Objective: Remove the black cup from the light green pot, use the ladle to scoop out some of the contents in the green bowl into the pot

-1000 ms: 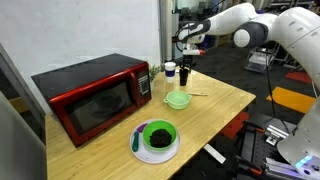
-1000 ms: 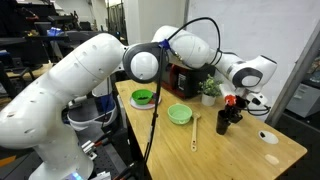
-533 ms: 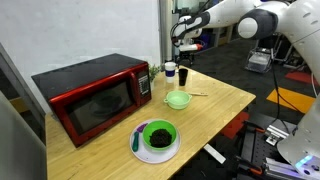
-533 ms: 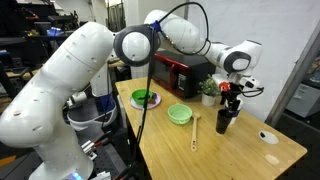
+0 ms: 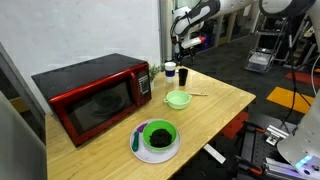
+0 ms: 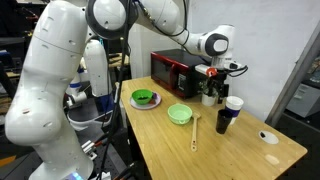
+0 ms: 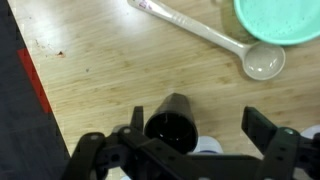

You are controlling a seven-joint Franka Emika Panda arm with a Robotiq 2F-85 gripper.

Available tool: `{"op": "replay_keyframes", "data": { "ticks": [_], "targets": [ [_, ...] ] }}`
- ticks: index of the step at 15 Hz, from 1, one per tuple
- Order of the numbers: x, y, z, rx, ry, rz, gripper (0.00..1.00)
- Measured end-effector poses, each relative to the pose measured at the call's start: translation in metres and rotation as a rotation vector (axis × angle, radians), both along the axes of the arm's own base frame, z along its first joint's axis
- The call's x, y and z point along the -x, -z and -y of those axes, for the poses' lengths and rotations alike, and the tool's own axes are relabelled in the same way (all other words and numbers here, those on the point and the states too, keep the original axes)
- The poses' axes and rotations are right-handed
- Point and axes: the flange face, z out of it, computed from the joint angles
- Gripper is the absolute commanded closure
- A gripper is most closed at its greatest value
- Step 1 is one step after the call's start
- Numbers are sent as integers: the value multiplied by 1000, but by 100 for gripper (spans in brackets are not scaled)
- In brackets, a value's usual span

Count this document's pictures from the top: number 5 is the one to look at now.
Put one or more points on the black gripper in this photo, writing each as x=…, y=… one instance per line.
x=186, y=52

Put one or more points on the black cup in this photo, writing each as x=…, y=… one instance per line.
x=183, y=77

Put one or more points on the beige ladle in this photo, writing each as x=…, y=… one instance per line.
x=200, y=94

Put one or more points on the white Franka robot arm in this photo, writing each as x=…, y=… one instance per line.
x=301, y=140

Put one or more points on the white paper cup blue band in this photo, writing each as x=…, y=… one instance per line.
x=170, y=75

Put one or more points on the light green pot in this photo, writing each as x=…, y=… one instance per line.
x=178, y=103

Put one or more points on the green bowl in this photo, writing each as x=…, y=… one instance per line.
x=150, y=128

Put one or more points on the small green potted plant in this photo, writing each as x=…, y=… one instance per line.
x=154, y=71

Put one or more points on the metal wheeled cart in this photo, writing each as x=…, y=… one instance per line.
x=260, y=63

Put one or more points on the purple utensil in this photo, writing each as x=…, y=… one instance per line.
x=141, y=127

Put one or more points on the dark brown bean pile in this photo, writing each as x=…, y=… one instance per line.
x=160, y=137

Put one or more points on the white flat bar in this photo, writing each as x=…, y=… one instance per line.
x=215, y=154

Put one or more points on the red black microwave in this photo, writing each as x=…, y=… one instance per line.
x=93, y=100

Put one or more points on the pale lavender round plate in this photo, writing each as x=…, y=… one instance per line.
x=150, y=155

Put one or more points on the black optical breadboard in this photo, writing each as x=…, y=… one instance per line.
x=256, y=150

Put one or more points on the cluttered equipment rack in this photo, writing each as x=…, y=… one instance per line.
x=306, y=50

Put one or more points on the grey blurred panel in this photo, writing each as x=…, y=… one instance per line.
x=20, y=150

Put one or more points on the white wrist camera red end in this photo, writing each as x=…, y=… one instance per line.
x=191, y=42

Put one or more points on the silver metal bracket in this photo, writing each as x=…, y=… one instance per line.
x=276, y=135

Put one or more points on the grey slanted metal post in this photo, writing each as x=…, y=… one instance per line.
x=20, y=86

